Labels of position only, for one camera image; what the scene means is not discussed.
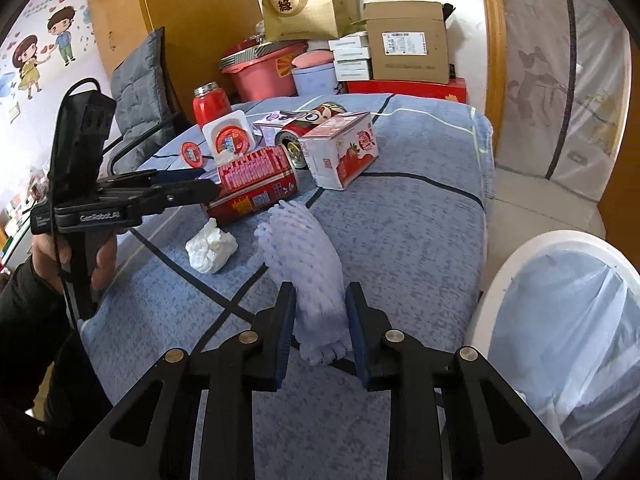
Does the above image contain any purple milk carton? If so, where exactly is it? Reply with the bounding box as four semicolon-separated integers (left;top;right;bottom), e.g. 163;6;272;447
252;109;301;148

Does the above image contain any person's left forearm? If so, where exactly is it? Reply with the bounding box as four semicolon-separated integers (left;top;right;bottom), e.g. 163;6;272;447
0;260;116;468

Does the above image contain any grey cushioned chair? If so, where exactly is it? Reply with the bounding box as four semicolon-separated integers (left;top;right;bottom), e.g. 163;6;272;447
110;27;176;171

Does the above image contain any white yogurt cup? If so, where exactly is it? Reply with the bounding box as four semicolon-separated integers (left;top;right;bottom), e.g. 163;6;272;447
201;110;257;166

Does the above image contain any black chair frame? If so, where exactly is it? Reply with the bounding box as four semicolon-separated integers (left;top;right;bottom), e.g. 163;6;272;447
102;110;193;176

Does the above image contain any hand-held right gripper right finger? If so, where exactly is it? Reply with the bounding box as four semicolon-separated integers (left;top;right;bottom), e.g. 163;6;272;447
345;281;583;480

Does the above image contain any red thermos bottle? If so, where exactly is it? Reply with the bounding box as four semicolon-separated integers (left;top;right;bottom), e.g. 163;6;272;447
192;82;232;128

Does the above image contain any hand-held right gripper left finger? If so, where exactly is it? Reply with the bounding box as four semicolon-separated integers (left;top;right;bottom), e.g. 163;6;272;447
57;281;298;480

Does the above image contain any white foam fruit net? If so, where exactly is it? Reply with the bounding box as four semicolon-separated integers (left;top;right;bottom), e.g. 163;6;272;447
254;200;353;367

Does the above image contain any pink plastic bucket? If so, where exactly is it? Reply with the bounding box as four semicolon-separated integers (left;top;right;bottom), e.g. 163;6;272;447
218;40;309;103

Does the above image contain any brown paper bag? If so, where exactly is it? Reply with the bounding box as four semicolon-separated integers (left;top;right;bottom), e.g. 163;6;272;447
256;0;362;42

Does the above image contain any printed translucent curtain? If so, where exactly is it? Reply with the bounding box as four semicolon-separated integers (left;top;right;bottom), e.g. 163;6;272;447
495;0;633;206

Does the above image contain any wooden cabinet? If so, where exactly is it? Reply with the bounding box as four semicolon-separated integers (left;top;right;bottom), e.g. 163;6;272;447
82;0;266;126

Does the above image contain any clear bin liner bag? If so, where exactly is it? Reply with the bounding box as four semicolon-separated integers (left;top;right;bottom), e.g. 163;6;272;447
487;250;640;480

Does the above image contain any strawberry print milk carton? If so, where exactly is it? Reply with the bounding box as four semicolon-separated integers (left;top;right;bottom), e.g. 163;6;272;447
299;111;379;191

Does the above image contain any blue bucket with pink lid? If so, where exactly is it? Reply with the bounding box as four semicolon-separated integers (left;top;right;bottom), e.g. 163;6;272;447
291;49;337;97

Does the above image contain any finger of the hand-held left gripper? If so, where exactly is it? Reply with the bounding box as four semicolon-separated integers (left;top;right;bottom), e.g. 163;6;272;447
100;178;222;223
97;169;203;196

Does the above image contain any red labelled tin can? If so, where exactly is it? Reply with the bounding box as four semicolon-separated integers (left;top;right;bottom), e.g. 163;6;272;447
201;145;299;227

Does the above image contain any striped flat box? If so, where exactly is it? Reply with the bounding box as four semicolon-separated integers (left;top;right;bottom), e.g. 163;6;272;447
218;42;296;72

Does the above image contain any cartoon couple wall sticker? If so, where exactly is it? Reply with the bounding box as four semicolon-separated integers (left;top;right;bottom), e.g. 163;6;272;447
0;0;101;126

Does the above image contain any crumpled white tissue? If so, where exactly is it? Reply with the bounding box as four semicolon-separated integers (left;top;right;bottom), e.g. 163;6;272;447
185;220;240;275

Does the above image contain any cartoon print tin can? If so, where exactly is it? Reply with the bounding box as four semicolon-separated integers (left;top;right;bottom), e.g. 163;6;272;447
274;101;348;170

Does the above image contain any brown cardboard box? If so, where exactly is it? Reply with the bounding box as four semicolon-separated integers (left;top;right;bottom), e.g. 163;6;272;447
350;1;456;85

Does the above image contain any person's left hand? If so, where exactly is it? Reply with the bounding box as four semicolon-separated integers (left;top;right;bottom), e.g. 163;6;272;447
31;230;119;293

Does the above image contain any wooden door frame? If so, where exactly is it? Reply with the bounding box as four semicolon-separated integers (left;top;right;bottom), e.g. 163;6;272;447
475;0;508;126

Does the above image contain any white trash bin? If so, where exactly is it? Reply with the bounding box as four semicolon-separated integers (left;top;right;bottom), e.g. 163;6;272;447
465;230;640;480

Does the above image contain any red gift box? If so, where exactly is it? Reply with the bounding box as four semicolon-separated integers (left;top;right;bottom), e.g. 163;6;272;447
346;77;468;105

